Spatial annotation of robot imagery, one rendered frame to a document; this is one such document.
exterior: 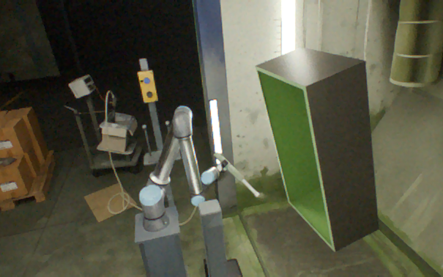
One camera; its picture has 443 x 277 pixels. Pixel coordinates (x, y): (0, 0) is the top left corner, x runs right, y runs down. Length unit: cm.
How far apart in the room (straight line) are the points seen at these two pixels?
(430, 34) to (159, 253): 249
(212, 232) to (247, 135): 216
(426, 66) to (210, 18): 168
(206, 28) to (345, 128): 131
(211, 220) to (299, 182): 197
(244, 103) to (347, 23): 108
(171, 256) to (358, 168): 138
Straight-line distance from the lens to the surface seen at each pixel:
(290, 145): 247
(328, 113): 176
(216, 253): 84
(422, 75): 297
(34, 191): 440
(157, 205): 221
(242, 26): 264
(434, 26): 290
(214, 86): 266
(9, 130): 449
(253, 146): 296
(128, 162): 433
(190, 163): 207
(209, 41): 259
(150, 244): 232
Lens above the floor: 211
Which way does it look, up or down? 25 degrees down
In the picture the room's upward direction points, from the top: 6 degrees counter-clockwise
